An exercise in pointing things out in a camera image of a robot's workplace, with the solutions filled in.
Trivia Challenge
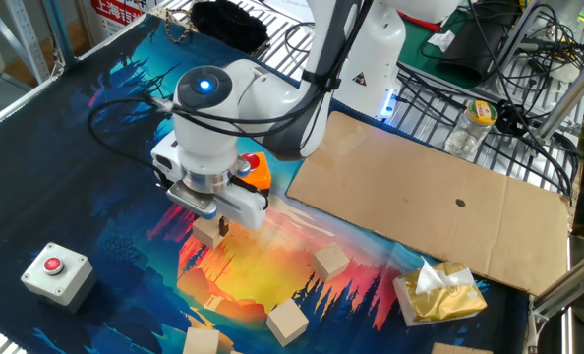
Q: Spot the slanted aluminium profile bar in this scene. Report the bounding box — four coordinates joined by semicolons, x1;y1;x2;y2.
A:
536;51;584;143
526;245;584;324

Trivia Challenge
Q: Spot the grey box with red button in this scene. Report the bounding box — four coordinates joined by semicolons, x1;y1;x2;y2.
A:
20;241;98;315

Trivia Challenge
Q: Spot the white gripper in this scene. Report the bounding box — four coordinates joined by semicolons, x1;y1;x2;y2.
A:
150;142;269;239

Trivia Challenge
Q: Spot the gold tissue pack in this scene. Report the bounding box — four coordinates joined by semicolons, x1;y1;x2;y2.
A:
392;256;489;327

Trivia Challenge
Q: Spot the white paper scrap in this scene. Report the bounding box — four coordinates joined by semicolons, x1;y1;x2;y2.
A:
427;29;456;53

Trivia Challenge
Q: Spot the grey steel post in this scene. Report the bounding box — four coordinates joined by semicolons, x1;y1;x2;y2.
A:
43;0;77;68

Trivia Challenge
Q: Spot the open cardboard box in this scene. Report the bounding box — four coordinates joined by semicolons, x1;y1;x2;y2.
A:
431;342;494;354

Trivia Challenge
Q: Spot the black fuzzy bag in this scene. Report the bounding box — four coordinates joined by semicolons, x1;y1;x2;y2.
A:
189;0;271;55

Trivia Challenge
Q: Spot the perforated grey shelf upright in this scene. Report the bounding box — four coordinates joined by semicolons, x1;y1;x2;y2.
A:
0;0;52;85

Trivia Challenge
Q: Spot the metal wrist mounting plate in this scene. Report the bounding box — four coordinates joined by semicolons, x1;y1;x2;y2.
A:
165;157;253;221

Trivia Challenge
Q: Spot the gold chain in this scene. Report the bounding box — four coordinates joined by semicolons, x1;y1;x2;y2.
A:
162;7;196;45

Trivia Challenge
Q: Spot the tangled black cable bundle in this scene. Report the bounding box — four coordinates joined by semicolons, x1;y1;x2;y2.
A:
394;0;584;198

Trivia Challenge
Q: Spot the red pen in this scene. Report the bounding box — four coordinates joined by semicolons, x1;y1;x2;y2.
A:
402;12;441;33

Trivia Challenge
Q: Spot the glass jar yellow lid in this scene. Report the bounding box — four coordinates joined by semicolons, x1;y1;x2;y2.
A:
443;99;499;161

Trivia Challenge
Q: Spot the colourful forest print mat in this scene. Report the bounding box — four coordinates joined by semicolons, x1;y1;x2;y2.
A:
0;13;529;354

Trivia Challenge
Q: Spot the flat brown cardboard sheet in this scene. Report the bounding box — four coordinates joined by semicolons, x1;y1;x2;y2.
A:
286;110;573;297

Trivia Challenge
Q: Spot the green cutting mat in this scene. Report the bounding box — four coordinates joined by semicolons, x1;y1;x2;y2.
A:
397;9;476;90

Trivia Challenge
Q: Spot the red white printed sign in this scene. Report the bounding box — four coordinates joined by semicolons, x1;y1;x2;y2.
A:
89;0;148;38

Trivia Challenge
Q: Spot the orange emergency stop button box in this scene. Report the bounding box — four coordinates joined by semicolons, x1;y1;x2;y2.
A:
240;151;273;192

